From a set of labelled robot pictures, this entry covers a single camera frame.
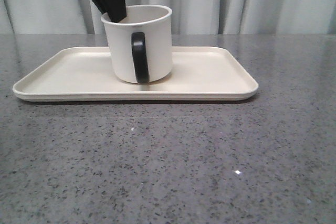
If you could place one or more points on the white smiley mug black handle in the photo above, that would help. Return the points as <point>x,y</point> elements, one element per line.
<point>141,44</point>

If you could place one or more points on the grey-white pleated curtain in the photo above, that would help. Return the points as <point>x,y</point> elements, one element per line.
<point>190,17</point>

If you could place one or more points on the cream rectangular plastic tray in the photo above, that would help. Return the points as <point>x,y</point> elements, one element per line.
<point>86,74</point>

